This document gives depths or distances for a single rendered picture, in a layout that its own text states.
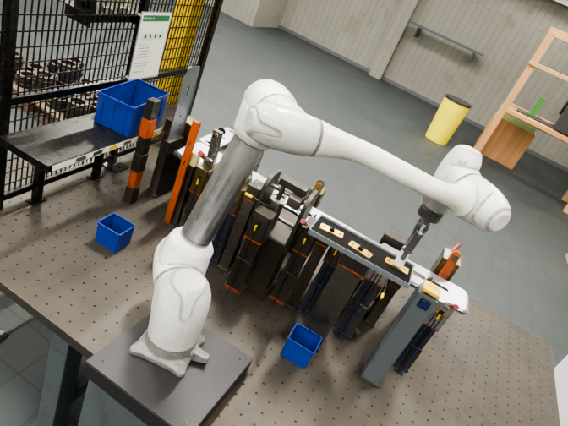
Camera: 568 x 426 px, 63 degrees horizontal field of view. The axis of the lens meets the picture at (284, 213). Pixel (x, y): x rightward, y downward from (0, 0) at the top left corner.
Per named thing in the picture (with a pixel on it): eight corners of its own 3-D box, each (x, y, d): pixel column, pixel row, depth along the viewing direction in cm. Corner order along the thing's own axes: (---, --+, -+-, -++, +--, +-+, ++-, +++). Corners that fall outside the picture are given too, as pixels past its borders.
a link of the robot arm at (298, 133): (328, 122, 114) (313, 103, 125) (259, 102, 107) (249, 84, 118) (308, 169, 119) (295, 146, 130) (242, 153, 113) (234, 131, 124)
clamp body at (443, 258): (421, 310, 225) (461, 253, 207) (417, 326, 213) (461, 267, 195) (405, 301, 226) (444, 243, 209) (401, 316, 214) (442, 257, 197)
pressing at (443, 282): (468, 290, 197) (470, 287, 196) (467, 319, 177) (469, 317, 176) (197, 141, 219) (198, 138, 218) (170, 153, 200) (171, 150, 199)
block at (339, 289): (324, 340, 182) (376, 253, 160) (318, 352, 175) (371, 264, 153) (302, 327, 183) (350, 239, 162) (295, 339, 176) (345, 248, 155)
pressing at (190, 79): (182, 135, 215) (202, 65, 199) (167, 141, 205) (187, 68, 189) (181, 135, 215) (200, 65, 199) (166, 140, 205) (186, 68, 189)
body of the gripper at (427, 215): (444, 218, 140) (428, 242, 144) (445, 208, 147) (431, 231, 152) (421, 206, 141) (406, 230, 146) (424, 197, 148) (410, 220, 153)
